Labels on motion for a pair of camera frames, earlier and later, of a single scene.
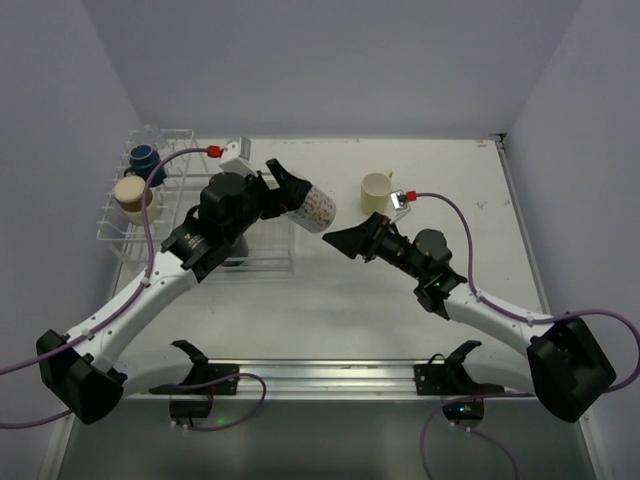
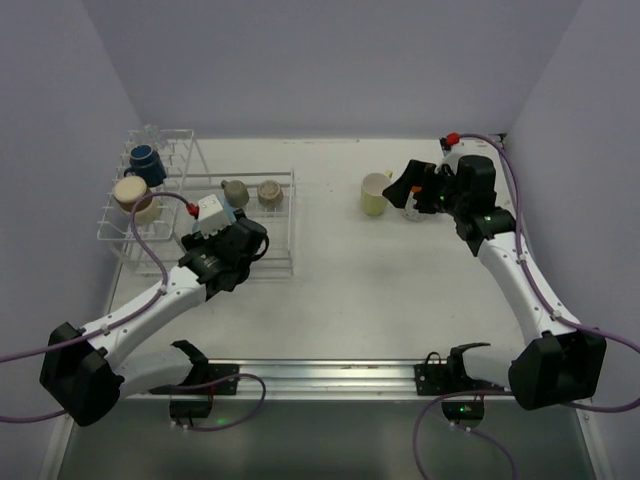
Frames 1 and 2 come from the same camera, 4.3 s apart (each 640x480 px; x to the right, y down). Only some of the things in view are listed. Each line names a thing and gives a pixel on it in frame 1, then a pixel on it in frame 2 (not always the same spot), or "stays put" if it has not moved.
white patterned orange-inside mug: (317, 211) → (410, 211)
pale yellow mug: (375, 192) stays put
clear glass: (153, 134) stays put
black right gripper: (374, 240) → (422, 185)
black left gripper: (273, 192) → (245, 236)
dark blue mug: (143, 161) stays put
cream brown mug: (129, 193) stays put
